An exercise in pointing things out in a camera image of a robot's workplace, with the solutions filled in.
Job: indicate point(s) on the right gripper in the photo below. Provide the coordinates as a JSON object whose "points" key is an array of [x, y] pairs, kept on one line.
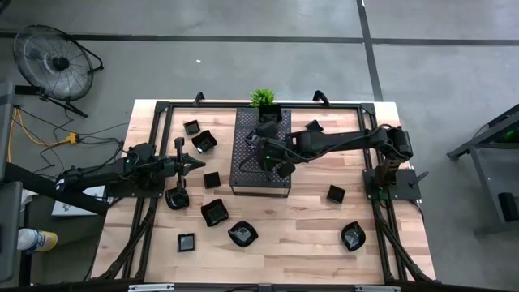
{"points": [[269, 152]]}

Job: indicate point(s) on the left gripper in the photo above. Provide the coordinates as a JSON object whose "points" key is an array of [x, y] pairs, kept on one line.
{"points": [[178, 165]]}

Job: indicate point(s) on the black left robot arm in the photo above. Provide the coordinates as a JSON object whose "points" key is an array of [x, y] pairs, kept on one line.
{"points": [[101, 174]]}

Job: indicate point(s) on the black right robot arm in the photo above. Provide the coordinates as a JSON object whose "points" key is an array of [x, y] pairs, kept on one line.
{"points": [[344, 140]]}

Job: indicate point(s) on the black perforated metal rack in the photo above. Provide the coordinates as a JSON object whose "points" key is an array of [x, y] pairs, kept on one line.
{"points": [[243, 134]]}

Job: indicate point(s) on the green plant in white pot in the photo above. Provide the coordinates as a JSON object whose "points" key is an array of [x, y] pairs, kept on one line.
{"points": [[262, 97]]}

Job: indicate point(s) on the white cardboard box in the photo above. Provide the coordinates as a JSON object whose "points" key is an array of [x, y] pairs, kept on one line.
{"points": [[71, 209]]}

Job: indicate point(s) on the black stand beam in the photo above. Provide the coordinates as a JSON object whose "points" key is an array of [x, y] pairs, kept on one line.
{"points": [[40, 188]]}

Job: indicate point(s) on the black floor fan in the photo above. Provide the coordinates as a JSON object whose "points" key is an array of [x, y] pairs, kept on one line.
{"points": [[52, 63]]}

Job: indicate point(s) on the white and yellow bottle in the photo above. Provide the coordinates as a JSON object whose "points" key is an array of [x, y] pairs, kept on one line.
{"points": [[36, 240]]}

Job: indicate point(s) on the grey cabinet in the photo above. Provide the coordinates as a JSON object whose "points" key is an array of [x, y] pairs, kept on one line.
{"points": [[10, 231]]}

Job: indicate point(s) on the black metal cart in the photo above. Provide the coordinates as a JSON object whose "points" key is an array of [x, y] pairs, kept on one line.
{"points": [[486, 186]]}

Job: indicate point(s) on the black cylinder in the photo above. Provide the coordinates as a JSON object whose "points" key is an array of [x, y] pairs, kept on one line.
{"points": [[509, 207]]}

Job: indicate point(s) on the black aluminium table frame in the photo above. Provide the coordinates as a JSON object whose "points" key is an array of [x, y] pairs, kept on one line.
{"points": [[219, 105]]}

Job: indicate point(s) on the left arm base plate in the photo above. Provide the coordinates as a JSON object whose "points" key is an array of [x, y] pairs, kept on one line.
{"points": [[121, 191]]}

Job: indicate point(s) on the silver table bracket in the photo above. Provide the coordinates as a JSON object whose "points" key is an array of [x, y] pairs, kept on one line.
{"points": [[151, 287], [377, 288]]}

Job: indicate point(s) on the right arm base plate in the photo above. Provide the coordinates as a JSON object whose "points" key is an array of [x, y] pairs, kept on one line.
{"points": [[405, 184]]}

